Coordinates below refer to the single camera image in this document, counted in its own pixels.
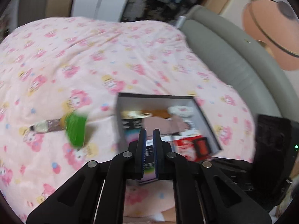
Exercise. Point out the beige pink cloth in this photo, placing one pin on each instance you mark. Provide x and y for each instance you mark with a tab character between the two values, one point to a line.
169	126

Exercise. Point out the pink cartoon print blanket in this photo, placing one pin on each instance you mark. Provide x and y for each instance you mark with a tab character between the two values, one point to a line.
54	66

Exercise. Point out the white fluffy plush toy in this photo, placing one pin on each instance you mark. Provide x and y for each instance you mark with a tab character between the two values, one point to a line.
181	111

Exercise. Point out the grey padded headboard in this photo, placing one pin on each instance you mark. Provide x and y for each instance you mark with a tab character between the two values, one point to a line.
241	62

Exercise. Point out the red portrait poster card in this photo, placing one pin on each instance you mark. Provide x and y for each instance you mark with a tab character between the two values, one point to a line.
185	147

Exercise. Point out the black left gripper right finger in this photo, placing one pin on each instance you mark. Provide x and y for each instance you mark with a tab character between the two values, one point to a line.
203	193

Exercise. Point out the grey cabinet with boxes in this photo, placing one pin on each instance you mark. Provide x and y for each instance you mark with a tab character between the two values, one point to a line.
32	10

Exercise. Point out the black box with colourful print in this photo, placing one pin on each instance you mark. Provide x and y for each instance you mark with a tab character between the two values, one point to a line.
132	129

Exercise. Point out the black cardboard storage box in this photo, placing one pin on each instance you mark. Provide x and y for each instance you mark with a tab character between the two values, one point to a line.
131	106

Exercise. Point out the green yellow corn snack bag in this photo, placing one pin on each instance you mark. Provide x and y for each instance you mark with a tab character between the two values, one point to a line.
73	123

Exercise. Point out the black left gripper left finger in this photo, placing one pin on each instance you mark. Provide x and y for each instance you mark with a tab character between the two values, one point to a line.
96	192

